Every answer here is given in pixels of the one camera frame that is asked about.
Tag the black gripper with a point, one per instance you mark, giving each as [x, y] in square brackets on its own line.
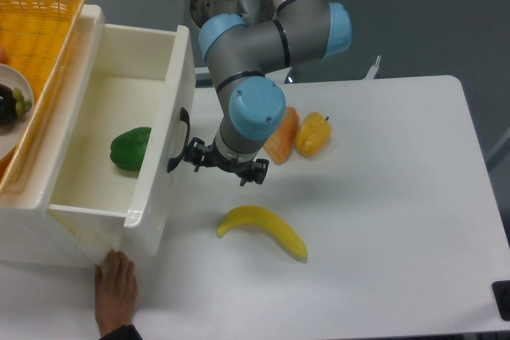
[198, 154]

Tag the white top drawer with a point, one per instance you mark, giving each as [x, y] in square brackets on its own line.
[140, 78]

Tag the dark sleeve forearm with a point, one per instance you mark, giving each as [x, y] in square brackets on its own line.
[124, 332]

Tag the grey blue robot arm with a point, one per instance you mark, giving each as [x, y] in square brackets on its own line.
[240, 56]

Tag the white drawer cabinet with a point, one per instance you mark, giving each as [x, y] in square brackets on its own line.
[29, 233]

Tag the person's hand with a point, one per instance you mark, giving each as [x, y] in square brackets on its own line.
[116, 291]

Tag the orange triangular bread piece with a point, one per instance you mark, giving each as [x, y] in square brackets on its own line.
[279, 145]

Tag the yellow banana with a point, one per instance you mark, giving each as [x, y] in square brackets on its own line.
[256, 217]

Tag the yellow bell pepper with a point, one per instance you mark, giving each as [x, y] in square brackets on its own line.
[313, 135]

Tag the green bell pepper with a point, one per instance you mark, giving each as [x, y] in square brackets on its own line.
[127, 150]

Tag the white plate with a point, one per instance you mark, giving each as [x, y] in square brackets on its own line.
[12, 133]

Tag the dark purple mangosteen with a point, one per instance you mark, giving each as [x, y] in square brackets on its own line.
[13, 104]

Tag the yellow woven basket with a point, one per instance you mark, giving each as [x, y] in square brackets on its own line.
[36, 35]

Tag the black corner table clamp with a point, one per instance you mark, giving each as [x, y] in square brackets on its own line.
[501, 291]

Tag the black drawer handle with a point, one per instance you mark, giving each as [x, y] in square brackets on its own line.
[184, 137]

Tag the white bracket behind table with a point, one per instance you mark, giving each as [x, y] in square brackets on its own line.
[373, 70]

